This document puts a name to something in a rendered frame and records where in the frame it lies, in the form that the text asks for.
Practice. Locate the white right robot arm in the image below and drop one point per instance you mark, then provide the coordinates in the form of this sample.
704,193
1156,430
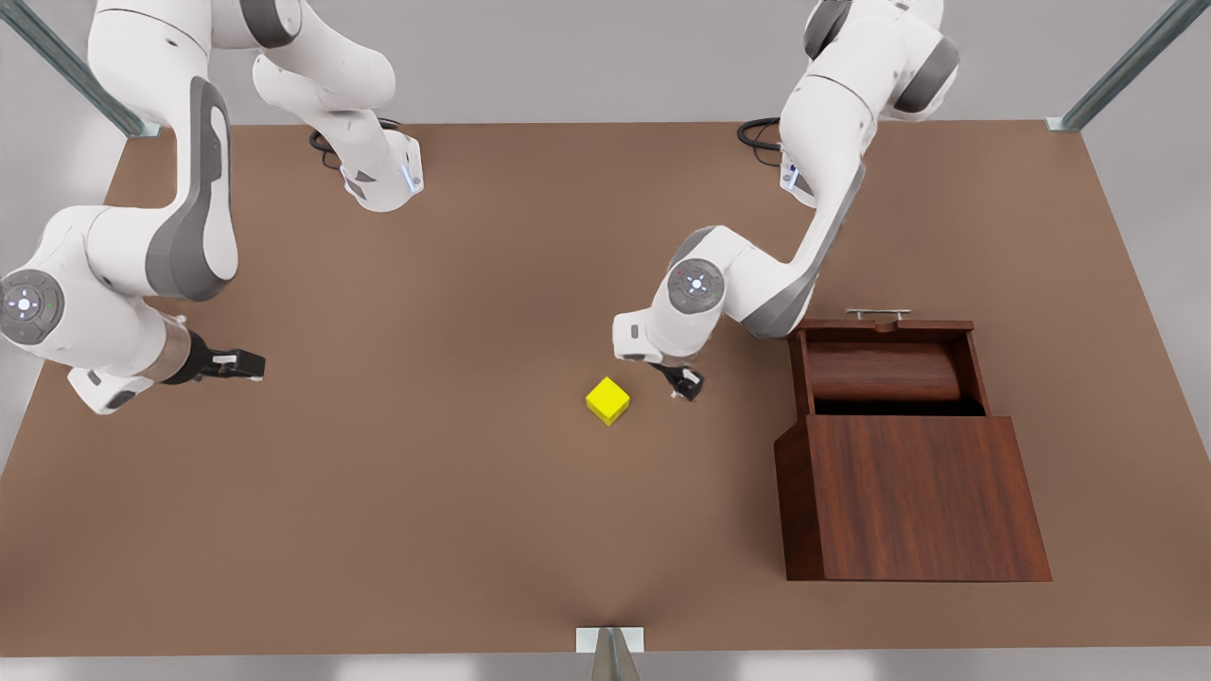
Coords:
114,246

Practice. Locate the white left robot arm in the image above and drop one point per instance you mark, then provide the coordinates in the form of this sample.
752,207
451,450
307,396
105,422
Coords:
833,142

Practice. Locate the yellow cube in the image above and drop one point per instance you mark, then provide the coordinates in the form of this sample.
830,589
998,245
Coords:
607,401

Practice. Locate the dark wooden cabinet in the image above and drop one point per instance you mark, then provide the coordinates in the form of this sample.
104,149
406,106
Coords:
908,501

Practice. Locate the silver frame post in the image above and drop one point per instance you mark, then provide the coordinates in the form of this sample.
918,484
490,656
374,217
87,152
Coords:
66,66
611,653
1126,66

